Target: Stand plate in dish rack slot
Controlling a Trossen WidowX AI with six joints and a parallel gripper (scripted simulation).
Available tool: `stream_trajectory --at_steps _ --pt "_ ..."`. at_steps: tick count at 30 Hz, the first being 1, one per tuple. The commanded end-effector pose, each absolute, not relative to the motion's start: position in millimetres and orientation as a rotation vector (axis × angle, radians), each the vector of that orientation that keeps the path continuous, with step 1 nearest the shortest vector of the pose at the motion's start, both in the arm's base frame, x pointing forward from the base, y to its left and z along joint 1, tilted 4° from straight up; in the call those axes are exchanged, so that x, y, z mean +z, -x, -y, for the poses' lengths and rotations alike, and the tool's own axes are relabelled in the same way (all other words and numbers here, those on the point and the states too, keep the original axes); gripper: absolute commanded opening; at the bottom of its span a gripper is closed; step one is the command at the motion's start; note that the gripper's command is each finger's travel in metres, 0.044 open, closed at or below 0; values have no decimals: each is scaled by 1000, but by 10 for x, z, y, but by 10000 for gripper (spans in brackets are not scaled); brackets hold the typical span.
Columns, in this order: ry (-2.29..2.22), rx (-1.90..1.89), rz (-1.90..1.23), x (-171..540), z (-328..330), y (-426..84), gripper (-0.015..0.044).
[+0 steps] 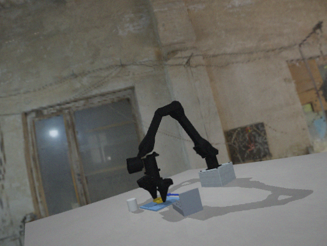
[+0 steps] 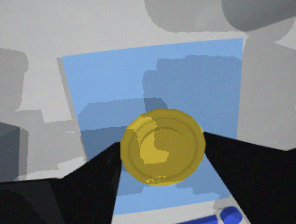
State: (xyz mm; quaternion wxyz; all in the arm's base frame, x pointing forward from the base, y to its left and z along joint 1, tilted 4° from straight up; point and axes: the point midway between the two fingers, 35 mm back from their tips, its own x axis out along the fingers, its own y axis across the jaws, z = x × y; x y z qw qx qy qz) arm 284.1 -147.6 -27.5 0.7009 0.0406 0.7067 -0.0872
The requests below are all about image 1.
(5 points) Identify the light blue flat mat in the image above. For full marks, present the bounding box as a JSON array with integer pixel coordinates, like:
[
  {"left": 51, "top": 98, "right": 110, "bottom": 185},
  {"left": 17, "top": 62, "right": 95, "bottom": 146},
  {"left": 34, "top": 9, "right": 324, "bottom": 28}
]
[{"left": 140, "top": 197, "right": 180, "bottom": 211}]

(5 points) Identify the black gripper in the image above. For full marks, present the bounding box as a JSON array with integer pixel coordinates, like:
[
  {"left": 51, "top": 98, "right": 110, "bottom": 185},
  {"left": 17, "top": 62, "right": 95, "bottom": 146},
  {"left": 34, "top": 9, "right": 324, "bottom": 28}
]
[{"left": 144, "top": 167, "right": 173, "bottom": 202}]

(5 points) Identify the grey dish rack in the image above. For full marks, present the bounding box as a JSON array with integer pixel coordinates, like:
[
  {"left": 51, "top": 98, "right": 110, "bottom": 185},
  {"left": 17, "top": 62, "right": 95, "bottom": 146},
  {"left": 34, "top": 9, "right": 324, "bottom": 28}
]
[{"left": 172, "top": 188, "right": 203, "bottom": 217}]

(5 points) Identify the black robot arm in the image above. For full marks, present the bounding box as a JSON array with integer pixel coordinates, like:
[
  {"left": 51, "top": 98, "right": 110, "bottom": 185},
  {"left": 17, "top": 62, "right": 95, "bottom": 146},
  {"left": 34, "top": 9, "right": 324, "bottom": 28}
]
[{"left": 126, "top": 101, "right": 221, "bottom": 189}]

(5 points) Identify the yellow plate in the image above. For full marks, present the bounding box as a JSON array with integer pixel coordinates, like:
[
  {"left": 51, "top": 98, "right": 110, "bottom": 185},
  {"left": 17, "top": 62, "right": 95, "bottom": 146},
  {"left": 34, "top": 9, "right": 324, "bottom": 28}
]
[{"left": 153, "top": 197, "right": 163, "bottom": 204}]

